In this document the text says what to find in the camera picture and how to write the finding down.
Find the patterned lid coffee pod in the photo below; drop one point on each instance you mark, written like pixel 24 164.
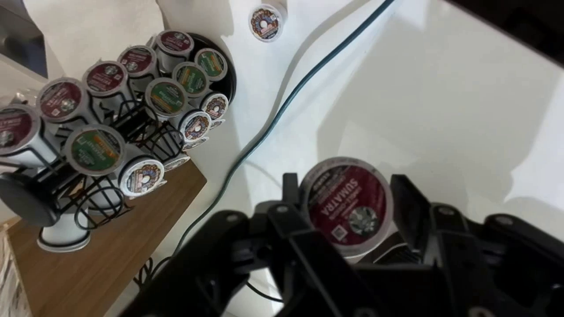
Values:
pixel 264 22

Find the Sumatra maroon lid coffee pod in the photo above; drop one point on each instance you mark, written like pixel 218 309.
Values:
pixel 347 205

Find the wooden knife block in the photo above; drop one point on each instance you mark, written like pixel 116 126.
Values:
pixel 116 252

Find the white red lid coffee pod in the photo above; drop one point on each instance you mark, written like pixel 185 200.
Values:
pixel 142 177
pixel 195 126
pixel 215 106

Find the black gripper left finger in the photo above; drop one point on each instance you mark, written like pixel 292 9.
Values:
pixel 234 265

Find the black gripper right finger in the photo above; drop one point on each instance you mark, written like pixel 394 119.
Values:
pixel 504 265

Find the green lid coffee pod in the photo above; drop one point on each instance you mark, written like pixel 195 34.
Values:
pixel 165 97
pixel 93 150
pixel 190 78
pixel 211 64

